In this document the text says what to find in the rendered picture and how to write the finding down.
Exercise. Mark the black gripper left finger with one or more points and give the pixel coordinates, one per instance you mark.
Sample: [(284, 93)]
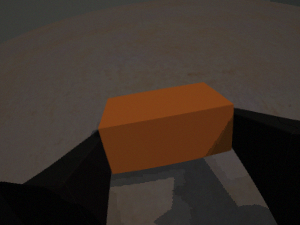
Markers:
[(72, 191)]

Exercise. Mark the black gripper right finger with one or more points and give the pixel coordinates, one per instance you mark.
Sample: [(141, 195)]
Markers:
[(269, 147)]

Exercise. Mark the orange block with black square face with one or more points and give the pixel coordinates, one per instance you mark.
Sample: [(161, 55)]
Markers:
[(165, 126)]

